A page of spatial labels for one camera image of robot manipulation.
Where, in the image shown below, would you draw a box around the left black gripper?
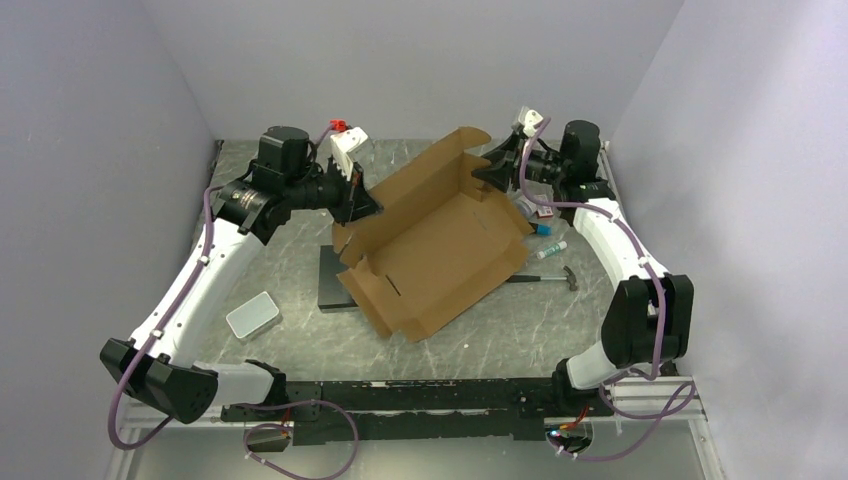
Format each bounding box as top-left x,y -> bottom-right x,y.
285,155 -> 384,227

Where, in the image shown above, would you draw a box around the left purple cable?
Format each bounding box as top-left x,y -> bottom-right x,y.
107,185 -> 361,480

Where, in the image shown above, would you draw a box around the brown cardboard box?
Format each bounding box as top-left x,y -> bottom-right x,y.
332,126 -> 533,343

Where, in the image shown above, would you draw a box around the black rectangular block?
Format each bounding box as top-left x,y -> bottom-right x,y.
317,245 -> 358,313

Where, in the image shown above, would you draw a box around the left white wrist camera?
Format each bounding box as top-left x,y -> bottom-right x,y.
329,119 -> 373,182

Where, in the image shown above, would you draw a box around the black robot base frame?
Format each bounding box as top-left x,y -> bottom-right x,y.
221,374 -> 592,446

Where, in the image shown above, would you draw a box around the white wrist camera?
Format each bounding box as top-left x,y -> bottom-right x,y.
511,106 -> 547,139
329,119 -> 373,182

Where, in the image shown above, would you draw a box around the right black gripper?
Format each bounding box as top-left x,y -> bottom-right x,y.
471,133 -> 569,194

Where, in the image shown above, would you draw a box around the black handled claw hammer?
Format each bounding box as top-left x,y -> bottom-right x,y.
506,266 -> 579,292

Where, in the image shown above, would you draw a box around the black blue marker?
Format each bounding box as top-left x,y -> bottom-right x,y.
529,222 -> 552,236

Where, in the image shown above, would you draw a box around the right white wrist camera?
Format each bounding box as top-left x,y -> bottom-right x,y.
511,106 -> 547,139

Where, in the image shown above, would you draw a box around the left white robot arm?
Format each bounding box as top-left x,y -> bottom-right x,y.
100,126 -> 382,428

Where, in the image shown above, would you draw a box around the small red white card box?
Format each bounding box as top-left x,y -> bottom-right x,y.
534,194 -> 555,219

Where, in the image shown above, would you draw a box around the white green glue stick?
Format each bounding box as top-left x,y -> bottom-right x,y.
535,240 -> 568,260

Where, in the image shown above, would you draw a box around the silver metal tin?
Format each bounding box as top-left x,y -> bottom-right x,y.
225,291 -> 280,340

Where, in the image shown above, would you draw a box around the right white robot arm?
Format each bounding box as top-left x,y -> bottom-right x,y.
472,109 -> 694,415

